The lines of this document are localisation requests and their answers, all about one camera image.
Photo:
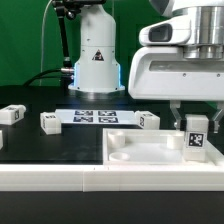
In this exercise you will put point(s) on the white square tabletop part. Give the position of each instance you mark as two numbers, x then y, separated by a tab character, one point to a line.
153	147

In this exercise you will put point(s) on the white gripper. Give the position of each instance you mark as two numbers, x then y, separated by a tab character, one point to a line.
162	73

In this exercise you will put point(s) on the white sheet with AprilTags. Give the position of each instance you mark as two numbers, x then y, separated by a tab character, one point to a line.
111	117

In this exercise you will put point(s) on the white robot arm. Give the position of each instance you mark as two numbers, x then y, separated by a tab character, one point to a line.
96	70

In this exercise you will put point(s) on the white U-shaped obstacle fence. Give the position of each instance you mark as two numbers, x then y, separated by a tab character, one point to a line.
110	178

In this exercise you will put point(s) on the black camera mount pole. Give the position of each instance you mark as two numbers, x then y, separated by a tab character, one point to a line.
69	9

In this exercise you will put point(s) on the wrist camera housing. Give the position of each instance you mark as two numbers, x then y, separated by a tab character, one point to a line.
175	31

